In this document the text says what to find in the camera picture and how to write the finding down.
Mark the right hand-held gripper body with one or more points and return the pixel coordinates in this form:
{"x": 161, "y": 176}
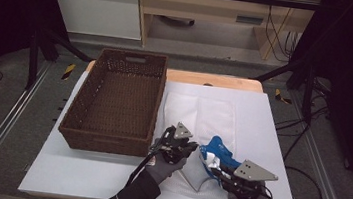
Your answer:
{"x": 248, "y": 185}

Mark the white table board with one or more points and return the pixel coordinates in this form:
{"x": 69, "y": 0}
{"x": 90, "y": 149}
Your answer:
{"x": 262, "y": 122}

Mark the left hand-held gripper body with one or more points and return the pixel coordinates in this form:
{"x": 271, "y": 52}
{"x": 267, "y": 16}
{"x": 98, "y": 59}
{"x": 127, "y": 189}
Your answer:
{"x": 174, "y": 148}

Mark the blue printed garment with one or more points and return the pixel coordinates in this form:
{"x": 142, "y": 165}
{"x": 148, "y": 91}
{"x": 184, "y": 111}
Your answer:
{"x": 220, "y": 150}

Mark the person's left hand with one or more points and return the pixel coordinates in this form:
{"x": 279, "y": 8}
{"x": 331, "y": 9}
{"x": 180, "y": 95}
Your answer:
{"x": 163, "y": 170}

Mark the yellow black tape strip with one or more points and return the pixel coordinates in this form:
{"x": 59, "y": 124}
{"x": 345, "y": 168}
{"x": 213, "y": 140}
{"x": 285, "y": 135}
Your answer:
{"x": 280, "y": 96}
{"x": 69, "y": 71}

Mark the aluminium floor rail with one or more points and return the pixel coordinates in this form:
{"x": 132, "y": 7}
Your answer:
{"x": 4, "y": 123}
{"x": 327, "y": 173}

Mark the black metal stand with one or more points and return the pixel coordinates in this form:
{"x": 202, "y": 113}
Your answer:
{"x": 33, "y": 59}
{"x": 307, "y": 94}

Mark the light wooden desk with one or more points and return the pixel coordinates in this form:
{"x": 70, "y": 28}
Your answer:
{"x": 202, "y": 5}

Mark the brown woven basket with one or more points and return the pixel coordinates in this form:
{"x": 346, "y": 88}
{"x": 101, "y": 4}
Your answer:
{"x": 120, "y": 106}

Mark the white cabinet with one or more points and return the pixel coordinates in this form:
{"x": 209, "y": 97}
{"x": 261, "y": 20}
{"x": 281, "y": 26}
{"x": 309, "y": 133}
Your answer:
{"x": 97, "y": 6}

